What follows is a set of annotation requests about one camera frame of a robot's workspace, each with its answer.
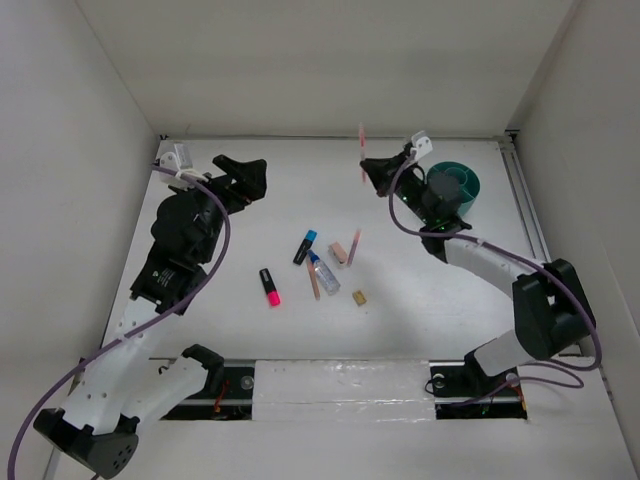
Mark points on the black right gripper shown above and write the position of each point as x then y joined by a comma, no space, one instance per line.
383,170

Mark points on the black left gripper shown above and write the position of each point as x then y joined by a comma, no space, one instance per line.
249,183

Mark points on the red pink pen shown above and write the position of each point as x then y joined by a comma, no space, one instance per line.
362,150

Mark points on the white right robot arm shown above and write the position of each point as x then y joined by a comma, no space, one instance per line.
550,308

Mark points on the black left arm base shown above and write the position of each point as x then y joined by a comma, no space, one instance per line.
227,394

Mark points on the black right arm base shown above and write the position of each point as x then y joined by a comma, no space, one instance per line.
462,391

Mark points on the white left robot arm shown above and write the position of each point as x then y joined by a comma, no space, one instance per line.
100,423

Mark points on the pink purple pen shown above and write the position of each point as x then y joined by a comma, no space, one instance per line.
353,248

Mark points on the blue highlighter black body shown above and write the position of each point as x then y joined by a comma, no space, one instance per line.
304,247

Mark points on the pink eraser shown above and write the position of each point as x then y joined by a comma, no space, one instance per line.
338,254

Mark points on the teal round desk organizer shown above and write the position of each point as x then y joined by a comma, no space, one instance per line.
468,180

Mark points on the orange wooden pencil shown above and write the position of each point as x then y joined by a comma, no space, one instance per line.
313,280

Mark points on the clear bottle blue cap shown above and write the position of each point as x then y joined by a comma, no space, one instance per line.
324,275

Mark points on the pink highlighter black body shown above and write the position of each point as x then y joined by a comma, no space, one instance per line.
269,287

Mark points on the small brass sharpener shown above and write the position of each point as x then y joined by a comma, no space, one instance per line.
359,297

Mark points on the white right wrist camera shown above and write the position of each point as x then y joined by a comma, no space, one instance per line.
418,146

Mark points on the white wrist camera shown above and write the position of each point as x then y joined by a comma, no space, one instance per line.
418,146
176,159

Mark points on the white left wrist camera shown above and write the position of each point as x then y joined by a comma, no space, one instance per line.
176,159

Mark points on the aluminium side rail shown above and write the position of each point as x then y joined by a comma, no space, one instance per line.
524,201

